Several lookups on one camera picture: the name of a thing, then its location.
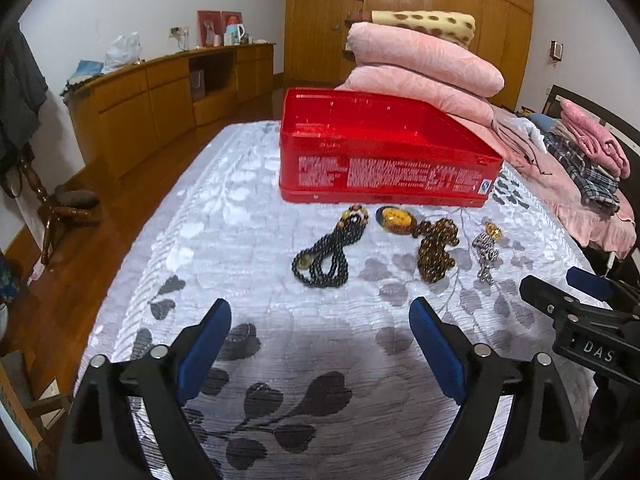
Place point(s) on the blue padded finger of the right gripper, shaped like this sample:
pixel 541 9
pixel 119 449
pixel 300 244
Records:
pixel 592 285

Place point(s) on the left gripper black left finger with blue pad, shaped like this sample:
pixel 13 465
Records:
pixel 100 440

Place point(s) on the pink bed cover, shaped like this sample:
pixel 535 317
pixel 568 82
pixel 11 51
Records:
pixel 616 233

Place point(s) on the wicker chair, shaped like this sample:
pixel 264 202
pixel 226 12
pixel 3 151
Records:
pixel 39 421

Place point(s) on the plaid folded clothes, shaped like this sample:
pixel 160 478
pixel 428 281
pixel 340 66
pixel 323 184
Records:
pixel 597 188

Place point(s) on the pink folded towel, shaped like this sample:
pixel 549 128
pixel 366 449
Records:
pixel 597 143

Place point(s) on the beige folded cloth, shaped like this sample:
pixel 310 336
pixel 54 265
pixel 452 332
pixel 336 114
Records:
pixel 523 137

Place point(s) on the dark wooden headboard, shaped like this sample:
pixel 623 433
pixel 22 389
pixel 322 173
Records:
pixel 622 130

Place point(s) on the white floral table cloth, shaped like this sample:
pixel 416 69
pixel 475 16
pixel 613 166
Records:
pixel 319 383

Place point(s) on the lower pink folded quilt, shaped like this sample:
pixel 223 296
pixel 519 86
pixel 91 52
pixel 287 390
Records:
pixel 396 81

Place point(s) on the wooden coat stand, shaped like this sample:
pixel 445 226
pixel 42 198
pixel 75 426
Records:
pixel 49 213

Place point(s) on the brown slippers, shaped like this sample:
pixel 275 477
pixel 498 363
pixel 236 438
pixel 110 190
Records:
pixel 79 199

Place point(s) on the red plastic box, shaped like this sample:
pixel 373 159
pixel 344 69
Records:
pixel 366 148

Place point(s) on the yellow brown spotted blanket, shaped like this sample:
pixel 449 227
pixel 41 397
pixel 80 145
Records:
pixel 458 28

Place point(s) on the long wooden sideboard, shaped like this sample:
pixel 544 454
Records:
pixel 122 118

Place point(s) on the dark grey jacket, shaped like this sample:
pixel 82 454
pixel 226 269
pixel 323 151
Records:
pixel 23 92

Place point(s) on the white plastic bag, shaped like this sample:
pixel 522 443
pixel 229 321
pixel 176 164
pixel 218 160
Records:
pixel 124 51

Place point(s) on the wooden wardrobe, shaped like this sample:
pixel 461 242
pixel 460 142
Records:
pixel 325 39

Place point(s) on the white blue kettle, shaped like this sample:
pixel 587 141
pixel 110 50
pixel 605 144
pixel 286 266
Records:
pixel 234 32

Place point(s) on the red photo frames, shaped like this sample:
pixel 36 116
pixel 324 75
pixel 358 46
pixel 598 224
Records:
pixel 211 26

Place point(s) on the silver chain yellow bead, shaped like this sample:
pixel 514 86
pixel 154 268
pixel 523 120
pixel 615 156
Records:
pixel 485 245

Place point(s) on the wall phone unit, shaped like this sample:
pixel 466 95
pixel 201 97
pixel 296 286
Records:
pixel 556 51

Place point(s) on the wall socket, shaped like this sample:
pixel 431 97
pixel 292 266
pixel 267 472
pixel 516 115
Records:
pixel 179 31

